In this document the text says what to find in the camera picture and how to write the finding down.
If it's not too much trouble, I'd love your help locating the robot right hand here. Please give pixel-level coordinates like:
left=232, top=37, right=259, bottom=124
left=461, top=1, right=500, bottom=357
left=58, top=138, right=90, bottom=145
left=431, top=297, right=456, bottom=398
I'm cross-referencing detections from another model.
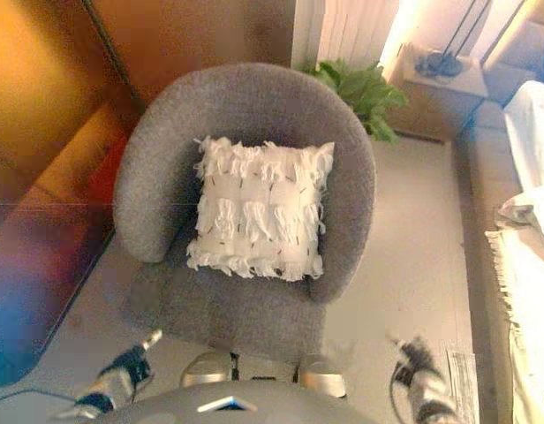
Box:
left=388, top=335, right=442, bottom=377

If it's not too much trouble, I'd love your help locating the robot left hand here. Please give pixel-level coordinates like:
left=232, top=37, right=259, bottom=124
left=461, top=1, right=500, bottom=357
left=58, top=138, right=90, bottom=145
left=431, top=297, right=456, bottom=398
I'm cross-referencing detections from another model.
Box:
left=101, top=329, right=164, bottom=386

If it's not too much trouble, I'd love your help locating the white fringed cushion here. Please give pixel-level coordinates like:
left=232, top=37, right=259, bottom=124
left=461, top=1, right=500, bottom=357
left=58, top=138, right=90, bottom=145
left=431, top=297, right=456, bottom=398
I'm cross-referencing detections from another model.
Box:
left=185, top=135, right=336, bottom=282

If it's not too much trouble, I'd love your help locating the silver robot left leg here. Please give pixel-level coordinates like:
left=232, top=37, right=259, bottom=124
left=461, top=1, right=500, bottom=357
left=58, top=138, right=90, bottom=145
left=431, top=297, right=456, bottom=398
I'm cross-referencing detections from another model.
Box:
left=179, top=350, right=240, bottom=390

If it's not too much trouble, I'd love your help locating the silver robot leg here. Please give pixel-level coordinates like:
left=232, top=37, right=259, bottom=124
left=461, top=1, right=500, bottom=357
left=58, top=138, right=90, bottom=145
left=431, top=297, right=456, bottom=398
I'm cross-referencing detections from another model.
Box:
left=298, top=352, right=348, bottom=399
left=179, top=350, right=240, bottom=390

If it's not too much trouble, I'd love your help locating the silver robot right leg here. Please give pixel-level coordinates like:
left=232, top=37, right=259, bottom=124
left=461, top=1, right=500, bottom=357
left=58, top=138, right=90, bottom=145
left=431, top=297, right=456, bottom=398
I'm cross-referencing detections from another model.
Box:
left=298, top=352, right=348, bottom=399

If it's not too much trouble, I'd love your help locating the grey robot torso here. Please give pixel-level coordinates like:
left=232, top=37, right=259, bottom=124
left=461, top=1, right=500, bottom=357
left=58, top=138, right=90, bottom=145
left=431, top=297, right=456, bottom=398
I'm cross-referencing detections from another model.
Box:
left=94, top=380, right=383, bottom=424

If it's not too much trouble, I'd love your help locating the beige fringed throw blanket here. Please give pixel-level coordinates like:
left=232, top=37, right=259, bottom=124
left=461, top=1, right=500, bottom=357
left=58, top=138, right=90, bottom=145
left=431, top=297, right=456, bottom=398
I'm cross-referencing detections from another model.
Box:
left=485, top=188, right=544, bottom=424

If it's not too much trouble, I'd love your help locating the glossy reflective cabinet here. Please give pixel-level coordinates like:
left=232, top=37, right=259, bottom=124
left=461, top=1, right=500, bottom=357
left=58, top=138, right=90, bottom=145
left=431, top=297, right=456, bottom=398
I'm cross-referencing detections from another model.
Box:
left=0, top=0, right=146, bottom=386

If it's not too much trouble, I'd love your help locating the bed with white bedding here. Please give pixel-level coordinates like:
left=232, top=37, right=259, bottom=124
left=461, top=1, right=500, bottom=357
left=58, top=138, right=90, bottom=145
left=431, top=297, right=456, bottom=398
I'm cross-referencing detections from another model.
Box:
left=457, top=0, right=544, bottom=424

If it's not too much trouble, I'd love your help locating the wooden nightstand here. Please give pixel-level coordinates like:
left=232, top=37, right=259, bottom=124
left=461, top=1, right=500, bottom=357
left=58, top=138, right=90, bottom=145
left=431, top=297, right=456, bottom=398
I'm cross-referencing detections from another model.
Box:
left=386, top=42, right=490, bottom=143

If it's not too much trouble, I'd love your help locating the green potted plant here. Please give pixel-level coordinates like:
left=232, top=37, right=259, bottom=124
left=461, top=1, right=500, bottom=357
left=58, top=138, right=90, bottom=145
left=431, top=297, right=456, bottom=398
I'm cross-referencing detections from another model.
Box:
left=298, top=58, right=410, bottom=144

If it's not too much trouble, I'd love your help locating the grey fabric tub armchair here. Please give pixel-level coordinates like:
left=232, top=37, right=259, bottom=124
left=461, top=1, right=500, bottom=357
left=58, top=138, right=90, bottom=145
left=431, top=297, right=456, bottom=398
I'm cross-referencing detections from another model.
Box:
left=112, top=61, right=378, bottom=355

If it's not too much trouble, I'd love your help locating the thin blue floor cable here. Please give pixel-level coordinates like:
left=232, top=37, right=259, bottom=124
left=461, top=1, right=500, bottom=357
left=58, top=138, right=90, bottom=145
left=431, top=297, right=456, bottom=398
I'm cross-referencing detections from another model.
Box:
left=0, top=387, right=79, bottom=405

